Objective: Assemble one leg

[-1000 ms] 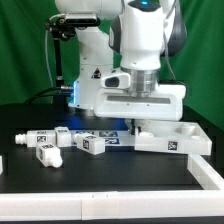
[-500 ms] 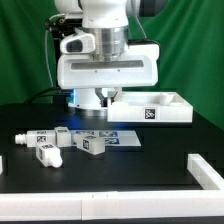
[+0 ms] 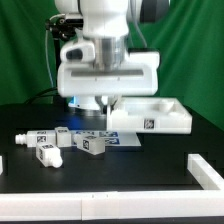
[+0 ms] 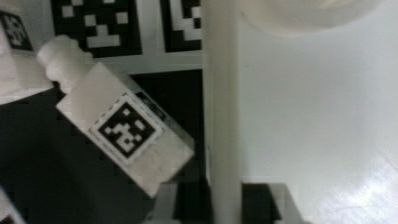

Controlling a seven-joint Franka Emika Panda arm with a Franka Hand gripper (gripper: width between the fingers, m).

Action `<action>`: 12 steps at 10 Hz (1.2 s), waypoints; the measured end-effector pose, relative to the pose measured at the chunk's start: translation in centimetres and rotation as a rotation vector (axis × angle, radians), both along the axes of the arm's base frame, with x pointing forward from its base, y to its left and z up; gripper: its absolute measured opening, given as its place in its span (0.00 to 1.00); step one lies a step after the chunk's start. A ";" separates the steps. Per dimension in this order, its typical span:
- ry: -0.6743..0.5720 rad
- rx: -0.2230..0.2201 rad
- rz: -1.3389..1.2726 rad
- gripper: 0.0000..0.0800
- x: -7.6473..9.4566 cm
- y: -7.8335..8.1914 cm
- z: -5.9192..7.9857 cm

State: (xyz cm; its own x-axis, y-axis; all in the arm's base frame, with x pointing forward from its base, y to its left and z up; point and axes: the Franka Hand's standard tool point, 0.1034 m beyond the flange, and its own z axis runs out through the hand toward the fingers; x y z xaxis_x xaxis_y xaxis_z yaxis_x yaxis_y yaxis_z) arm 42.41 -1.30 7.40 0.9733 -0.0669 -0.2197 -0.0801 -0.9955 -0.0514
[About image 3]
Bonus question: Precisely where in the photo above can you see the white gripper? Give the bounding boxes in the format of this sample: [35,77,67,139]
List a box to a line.
[57,51,160,114]

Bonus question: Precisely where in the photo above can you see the white square table top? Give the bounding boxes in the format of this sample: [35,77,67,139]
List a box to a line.
[106,97,192,134]

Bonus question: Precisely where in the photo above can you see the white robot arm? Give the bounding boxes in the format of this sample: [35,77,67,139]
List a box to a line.
[55,0,170,114]

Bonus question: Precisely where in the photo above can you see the white tag sheet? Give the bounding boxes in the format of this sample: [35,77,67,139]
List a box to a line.
[71,130,141,146]

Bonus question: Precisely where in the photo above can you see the white block left edge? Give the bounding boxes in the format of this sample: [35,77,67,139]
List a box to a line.
[0,156,3,175]

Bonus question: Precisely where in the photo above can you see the white L-shaped fence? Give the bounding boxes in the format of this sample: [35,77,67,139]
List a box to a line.
[0,154,224,221]

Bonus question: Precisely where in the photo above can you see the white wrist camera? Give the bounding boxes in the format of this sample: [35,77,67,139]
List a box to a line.
[60,38,95,63]

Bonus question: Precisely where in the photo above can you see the black cables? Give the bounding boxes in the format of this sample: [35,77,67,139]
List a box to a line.
[23,86,59,105]

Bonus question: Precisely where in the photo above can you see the black camera on stand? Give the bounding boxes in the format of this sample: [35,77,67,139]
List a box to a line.
[45,14,83,90]

